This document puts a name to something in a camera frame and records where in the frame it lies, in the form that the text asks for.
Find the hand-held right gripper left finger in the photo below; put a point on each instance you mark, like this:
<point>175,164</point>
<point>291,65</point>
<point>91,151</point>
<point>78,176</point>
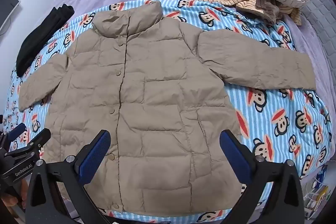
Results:
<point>95,158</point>

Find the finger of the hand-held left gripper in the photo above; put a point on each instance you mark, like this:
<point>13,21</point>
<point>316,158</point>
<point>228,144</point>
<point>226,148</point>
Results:
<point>15,132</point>
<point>39,138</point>

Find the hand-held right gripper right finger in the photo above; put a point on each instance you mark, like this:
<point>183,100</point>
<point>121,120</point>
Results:
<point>232,153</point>

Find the beige puffer jacket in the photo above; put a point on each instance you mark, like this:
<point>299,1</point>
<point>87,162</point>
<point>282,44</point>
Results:
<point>157,108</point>

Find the person's left hand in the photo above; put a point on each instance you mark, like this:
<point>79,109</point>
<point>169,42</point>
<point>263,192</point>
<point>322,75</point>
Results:
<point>11,203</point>

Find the monkey print striped blanket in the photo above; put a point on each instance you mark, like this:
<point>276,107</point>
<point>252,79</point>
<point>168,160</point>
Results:
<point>275,113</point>

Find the cluttered small floor things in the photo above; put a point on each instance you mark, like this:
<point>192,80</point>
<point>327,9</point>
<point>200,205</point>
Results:
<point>317,192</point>

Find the folded black cloth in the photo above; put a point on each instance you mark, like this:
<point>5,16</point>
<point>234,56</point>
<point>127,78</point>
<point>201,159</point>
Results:
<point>36,37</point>

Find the white framed wall screen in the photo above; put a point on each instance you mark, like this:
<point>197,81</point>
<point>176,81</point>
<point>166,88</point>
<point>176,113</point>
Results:
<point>8,6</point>

